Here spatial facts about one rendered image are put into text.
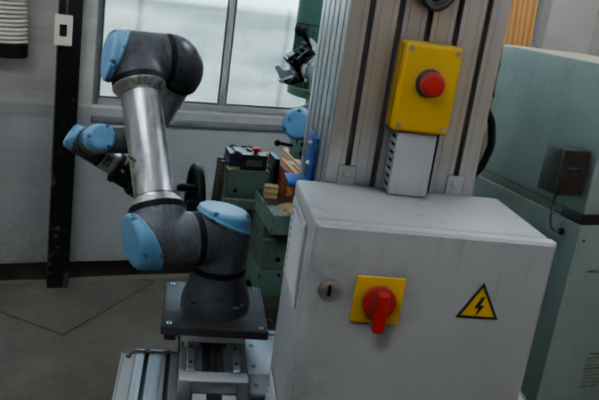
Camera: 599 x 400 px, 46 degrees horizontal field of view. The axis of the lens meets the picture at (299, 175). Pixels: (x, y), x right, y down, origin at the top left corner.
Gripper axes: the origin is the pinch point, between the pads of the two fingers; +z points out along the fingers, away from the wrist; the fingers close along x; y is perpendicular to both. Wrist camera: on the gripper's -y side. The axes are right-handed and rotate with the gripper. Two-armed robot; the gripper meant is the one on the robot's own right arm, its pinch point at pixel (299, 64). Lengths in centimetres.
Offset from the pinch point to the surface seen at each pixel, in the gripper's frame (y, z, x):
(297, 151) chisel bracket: -23.9, 8.7, 15.6
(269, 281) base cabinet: -43, -10, 47
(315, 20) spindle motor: 5.9, 5.5, -12.1
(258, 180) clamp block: -22.3, 6.5, 30.4
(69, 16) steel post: 44, 122, 51
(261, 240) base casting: -32, -8, 41
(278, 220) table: -26.4, -16.5, 32.7
